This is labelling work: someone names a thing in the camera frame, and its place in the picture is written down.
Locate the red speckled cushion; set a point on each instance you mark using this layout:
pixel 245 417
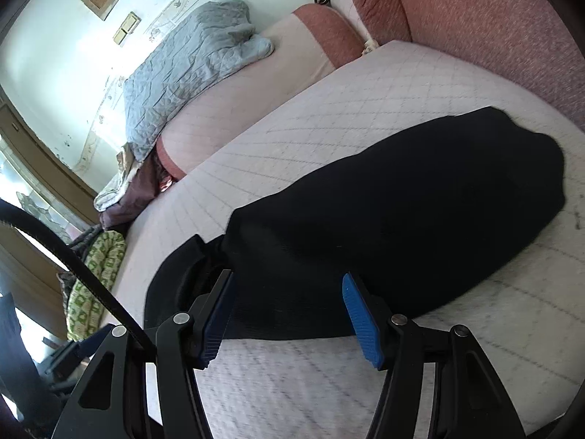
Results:
pixel 480 23

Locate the purple cloth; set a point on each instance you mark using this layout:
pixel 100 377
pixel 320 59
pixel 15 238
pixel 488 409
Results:
pixel 132 201

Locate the beige wall switch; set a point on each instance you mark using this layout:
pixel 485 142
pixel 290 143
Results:
pixel 126 28

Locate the red snack packet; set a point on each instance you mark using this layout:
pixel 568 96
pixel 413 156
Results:
pixel 165 184

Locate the green patterned rolled quilt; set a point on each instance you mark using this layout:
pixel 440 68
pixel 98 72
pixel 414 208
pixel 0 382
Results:
pixel 98 283

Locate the pink bolster pillow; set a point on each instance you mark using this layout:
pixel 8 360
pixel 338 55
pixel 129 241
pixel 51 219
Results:
pixel 256 82

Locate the small white cloth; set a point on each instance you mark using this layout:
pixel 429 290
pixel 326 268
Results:
pixel 370 46

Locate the dark cloth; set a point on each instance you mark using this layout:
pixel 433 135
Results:
pixel 18 366

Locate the white folded blanket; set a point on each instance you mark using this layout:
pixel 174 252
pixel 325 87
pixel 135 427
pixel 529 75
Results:
pixel 112 192

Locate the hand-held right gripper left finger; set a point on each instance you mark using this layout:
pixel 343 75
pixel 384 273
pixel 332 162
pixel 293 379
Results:
pixel 217 324

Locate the blue-grey quilted blanket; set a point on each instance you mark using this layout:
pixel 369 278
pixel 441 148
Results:
pixel 183 68

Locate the grey clothes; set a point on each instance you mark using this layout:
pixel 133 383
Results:
pixel 80 247

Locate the wooden door frame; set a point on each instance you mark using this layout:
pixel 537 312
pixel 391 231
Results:
pixel 50 160

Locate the black pants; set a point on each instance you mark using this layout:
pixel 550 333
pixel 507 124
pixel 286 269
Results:
pixel 388 215

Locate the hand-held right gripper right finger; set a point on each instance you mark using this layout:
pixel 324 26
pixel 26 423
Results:
pixel 361 324

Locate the patterned glass window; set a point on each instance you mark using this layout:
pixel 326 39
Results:
pixel 36 201

